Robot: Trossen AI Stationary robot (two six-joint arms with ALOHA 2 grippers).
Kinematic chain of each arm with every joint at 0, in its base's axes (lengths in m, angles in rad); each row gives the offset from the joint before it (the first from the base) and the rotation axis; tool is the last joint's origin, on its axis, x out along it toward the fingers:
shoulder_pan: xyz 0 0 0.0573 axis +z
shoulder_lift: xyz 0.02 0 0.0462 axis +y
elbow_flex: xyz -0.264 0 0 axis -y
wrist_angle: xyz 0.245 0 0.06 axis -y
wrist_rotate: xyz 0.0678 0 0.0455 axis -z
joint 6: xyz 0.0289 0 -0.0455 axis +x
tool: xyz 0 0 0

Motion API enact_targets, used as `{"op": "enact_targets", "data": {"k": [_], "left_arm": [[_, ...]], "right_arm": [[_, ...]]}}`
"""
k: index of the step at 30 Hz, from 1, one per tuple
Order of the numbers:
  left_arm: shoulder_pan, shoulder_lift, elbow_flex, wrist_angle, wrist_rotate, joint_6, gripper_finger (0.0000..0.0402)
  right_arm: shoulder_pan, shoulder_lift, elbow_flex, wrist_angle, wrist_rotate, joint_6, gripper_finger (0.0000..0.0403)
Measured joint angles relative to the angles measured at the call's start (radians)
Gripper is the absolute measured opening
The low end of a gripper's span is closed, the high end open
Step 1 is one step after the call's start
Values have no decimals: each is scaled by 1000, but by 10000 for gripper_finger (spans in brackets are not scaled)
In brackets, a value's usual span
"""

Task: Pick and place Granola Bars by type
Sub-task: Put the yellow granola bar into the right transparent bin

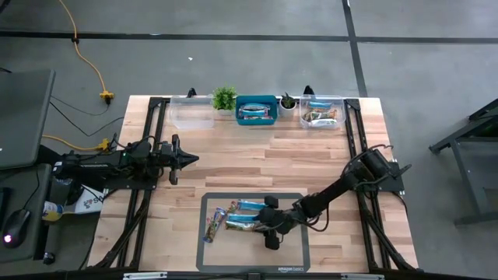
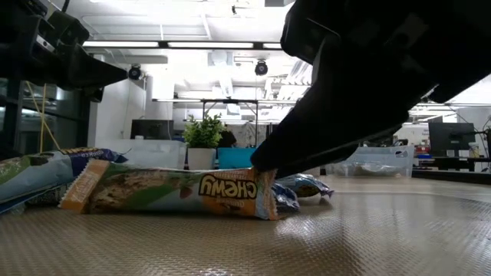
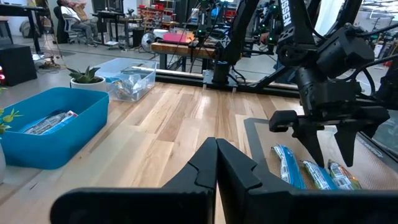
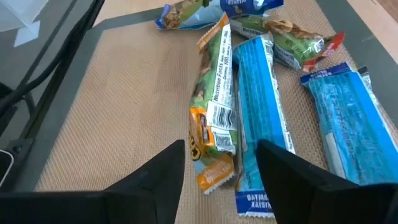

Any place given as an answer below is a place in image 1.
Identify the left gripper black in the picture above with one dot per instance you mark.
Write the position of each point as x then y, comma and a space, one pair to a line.
175, 171

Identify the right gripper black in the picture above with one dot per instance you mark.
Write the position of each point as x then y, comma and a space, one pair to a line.
284, 221

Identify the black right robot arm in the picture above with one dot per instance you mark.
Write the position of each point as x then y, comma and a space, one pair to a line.
330, 192

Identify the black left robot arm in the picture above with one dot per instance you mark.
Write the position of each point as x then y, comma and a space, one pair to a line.
97, 165

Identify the clear plastic bin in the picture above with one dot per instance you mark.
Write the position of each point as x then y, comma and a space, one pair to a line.
192, 122
341, 113

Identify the black-bordered tan mat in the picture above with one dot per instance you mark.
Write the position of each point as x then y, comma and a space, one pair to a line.
253, 256

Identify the black clamp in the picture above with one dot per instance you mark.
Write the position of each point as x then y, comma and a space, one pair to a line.
191, 93
309, 91

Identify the leafy green plant white pot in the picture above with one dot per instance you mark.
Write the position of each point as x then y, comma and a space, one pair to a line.
224, 97

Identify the teal plastic bin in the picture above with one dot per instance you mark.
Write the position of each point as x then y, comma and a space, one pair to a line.
254, 98

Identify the white printed bag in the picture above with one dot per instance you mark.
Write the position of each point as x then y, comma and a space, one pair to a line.
91, 202

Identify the small succulent white pot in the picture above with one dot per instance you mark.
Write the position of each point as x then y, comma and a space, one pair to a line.
288, 103

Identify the bottle with yellow label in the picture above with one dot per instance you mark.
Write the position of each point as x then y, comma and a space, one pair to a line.
52, 212

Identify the dark side desk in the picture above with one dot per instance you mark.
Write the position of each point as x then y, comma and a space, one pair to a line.
27, 186

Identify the dark grey monitor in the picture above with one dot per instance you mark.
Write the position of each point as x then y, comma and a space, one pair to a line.
23, 116

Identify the small black round object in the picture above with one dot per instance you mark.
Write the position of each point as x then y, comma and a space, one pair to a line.
48, 258

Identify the black computer mouse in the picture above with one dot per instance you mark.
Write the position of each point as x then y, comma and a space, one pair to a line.
16, 227

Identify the black aluminium table frame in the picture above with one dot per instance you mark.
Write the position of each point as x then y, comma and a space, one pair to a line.
155, 102
353, 104

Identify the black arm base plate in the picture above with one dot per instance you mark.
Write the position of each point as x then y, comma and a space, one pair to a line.
128, 186
393, 183

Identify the black table edge rail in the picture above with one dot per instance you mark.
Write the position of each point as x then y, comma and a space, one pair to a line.
78, 277

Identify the black metal desk frame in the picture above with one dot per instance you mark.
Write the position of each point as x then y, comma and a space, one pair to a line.
468, 175

